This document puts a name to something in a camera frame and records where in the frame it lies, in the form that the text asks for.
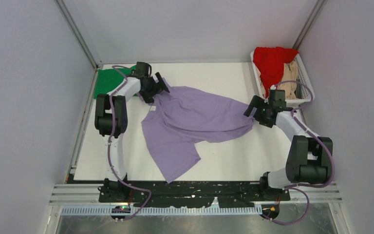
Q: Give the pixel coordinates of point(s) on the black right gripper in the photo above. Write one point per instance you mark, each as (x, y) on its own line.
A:
(257, 102)

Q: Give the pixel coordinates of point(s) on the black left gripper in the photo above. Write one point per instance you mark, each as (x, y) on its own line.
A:
(149, 97)

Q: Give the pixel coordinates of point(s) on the lavender purple t-shirt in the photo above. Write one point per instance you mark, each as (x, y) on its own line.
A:
(183, 116)

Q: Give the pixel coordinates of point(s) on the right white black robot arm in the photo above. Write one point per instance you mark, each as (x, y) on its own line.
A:
(309, 161)

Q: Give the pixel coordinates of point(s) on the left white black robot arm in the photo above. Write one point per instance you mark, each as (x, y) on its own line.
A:
(111, 116)

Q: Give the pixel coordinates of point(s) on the red t-shirt in basket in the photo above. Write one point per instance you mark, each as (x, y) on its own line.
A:
(271, 63)

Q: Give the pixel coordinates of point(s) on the beige t-shirt in basket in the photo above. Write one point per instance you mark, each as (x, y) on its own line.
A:
(290, 75)

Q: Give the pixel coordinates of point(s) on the white plastic laundry basket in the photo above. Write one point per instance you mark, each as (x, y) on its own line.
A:
(304, 90)

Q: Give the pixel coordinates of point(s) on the green folded t-shirt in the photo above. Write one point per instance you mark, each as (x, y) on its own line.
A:
(109, 79)

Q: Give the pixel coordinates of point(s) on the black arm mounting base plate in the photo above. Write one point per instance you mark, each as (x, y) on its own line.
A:
(190, 194)

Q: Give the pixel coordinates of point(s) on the aluminium front frame rail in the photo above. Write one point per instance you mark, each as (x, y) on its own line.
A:
(76, 199)

